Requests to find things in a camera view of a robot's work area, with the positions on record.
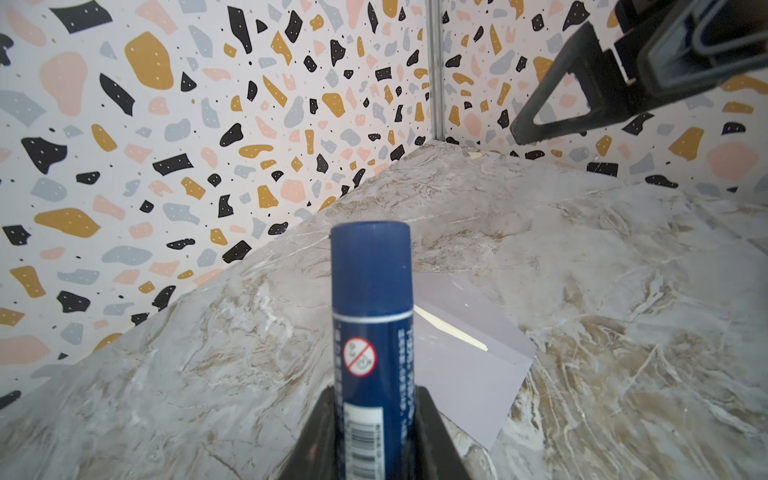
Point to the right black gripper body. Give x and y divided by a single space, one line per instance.
636 24

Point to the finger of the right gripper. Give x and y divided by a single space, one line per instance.
585 88
701 44

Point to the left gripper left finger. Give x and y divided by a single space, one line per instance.
314 456

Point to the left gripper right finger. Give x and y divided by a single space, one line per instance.
435 455

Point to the pale lilac envelope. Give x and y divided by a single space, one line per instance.
472 388

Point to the blue white glue stick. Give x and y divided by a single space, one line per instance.
373 345

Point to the beige decorated letter paper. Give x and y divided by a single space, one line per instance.
449 329

